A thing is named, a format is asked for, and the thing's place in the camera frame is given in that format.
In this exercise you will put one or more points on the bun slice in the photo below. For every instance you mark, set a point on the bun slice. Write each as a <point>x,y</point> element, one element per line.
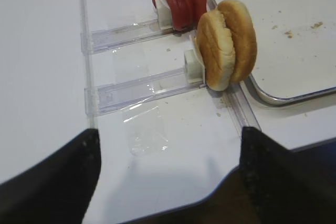
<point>216,46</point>
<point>239,22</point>

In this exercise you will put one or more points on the clear rail left outer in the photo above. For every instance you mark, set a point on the clear rail left outer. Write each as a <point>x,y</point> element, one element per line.
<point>86,51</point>

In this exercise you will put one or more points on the white pusher block tomato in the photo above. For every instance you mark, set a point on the white pusher block tomato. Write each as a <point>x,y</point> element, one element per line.
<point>164,14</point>

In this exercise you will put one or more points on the clear pusher track bun left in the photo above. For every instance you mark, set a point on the clear pusher track bun left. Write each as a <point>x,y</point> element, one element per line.
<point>106,99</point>

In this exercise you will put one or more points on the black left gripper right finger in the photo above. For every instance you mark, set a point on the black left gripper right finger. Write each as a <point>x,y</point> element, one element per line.
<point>288,186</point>

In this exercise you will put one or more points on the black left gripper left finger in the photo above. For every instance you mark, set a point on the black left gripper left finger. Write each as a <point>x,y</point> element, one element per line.
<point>59,189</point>

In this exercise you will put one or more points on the white pusher block bun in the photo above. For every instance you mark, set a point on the white pusher block bun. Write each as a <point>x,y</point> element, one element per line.
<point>194,64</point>

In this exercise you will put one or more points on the clear tape patch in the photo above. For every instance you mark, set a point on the clear tape patch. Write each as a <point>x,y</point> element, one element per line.
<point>144,129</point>

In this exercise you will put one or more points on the white metal tray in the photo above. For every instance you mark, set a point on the white metal tray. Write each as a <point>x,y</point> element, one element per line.
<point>296,49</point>

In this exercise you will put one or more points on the clear pusher track tomato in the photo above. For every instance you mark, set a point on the clear pusher track tomato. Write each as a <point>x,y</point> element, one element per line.
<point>102,40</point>

